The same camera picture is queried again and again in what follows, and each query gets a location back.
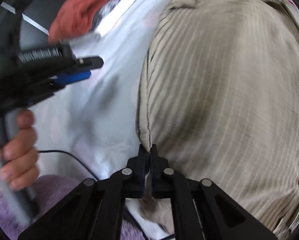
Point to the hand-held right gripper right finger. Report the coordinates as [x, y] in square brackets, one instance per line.
[155, 172]

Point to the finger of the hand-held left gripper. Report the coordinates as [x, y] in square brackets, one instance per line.
[89, 63]
[74, 77]

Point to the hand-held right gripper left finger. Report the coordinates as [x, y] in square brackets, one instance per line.
[141, 172]

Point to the olive striped shirt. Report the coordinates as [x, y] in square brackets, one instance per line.
[227, 92]

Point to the person's left hand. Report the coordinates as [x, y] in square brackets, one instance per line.
[22, 155]

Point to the dark floral folded garment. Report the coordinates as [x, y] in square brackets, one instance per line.
[107, 10]

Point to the orange fleece folded garment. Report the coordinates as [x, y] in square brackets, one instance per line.
[82, 7]

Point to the white folded garment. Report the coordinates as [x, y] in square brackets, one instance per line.
[122, 10]

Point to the dark wardrobe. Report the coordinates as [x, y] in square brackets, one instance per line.
[34, 7]

